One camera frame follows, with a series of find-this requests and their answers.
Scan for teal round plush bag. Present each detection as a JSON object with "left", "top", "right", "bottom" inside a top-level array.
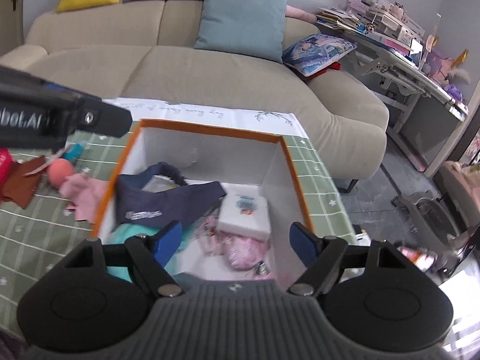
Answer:
[{"left": 107, "top": 223, "right": 194, "bottom": 276}]

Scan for blue plush toy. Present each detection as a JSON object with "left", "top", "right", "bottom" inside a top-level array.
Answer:
[{"left": 61, "top": 142, "right": 85, "bottom": 164}]

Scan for navy blue headband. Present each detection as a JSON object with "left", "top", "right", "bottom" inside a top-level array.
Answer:
[{"left": 115, "top": 162, "right": 227, "bottom": 228}]

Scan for pink ball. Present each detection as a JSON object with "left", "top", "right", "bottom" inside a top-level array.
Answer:
[{"left": 47, "top": 158, "right": 75, "bottom": 189}]

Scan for clear plastic zip bag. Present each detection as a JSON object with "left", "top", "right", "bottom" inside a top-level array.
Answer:
[{"left": 142, "top": 175, "right": 187, "bottom": 194}]

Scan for brown red cloth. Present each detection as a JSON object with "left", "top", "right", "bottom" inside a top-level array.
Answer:
[{"left": 1, "top": 156, "right": 46, "bottom": 209}]

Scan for pink shiny drawstring pouch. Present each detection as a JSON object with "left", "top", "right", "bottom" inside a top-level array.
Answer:
[{"left": 195, "top": 215, "right": 269, "bottom": 271}]

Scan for pink cloth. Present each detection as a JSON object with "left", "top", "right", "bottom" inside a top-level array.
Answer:
[{"left": 58, "top": 173, "right": 108, "bottom": 224}]

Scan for white tissue pack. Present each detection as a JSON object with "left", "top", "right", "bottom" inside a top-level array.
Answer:
[{"left": 216, "top": 183, "right": 271, "bottom": 242}]

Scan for red transparent storage box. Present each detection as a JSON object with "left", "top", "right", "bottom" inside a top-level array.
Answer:
[{"left": 0, "top": 148, "right": 14, "bottom": 192}]

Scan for beige fabric sofa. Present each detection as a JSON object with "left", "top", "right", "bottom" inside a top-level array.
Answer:
[{"left": 1, "top": 0, "right": 389, "bottom": 180}]

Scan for orange cardboard box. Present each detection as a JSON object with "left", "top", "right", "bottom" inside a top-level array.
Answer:
[{"left": 93, "top": 119, "right": 311, "bottom": 286}]

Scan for grey office chair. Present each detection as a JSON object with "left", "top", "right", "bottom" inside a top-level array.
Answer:
[{"left": 391, "top": 190, "right": 479, "bottom": 279}]

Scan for cream door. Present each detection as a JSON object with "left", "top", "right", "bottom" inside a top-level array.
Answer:
[{"left": 0, "top": 0, "right": 24, "bottom": 55}]

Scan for light blue cushion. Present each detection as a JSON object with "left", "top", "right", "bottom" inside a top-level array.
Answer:
[{"left": 194, "top": 0, "right": 287, "bottom": 63}]

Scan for anime print pillow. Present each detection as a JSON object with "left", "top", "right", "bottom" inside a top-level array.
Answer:
[{"left": 282, "top": 33, "right": 357, "bottom": 77}]

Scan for cluttered white desk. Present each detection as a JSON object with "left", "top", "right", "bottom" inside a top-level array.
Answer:
[{"left": 316, "top": 0, "right": 470, "bottom": 172}]

